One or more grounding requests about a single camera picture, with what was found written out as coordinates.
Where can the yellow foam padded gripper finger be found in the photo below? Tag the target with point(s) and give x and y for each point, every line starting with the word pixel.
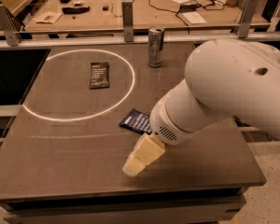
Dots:
pixel 147 149

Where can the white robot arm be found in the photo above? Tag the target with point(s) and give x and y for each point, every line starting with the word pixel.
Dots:
pixel 223 78

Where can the blue rxbar wrapper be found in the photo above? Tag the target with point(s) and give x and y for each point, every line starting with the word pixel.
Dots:
pixel 136 121

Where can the black rxbar wrapper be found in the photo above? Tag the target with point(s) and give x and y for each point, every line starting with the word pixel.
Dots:
pixel 99 75

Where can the silver blue energy drink can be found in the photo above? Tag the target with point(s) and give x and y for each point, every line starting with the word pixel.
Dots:
pixel 155 45

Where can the white paper sheet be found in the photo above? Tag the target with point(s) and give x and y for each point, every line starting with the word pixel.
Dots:
pixel 194 17

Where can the black power adapter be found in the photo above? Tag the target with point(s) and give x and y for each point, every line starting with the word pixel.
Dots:
pixel 188 7

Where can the black tool on bench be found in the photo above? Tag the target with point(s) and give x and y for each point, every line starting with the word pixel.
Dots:
pixel 75 10

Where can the wooden workbench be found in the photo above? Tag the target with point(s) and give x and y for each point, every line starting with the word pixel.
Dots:
pixel 146 14

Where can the tan card on bench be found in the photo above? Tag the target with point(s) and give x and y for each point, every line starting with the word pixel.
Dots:
pixel 48 18

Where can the metal rail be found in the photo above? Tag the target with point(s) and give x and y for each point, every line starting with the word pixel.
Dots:
pixel 108 40

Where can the middle metal bracket post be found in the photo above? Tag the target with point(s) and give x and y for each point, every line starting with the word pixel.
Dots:
pixel 127 17

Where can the metal bracket post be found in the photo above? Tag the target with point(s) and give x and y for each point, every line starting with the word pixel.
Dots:
pixel 10 27
pixel 243 27
pixel 127 17

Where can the right metal bracket post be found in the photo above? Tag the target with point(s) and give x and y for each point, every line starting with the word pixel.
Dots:
pixel 243 27

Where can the left metal bracket post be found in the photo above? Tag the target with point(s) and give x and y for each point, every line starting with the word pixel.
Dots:
pixel 10 27

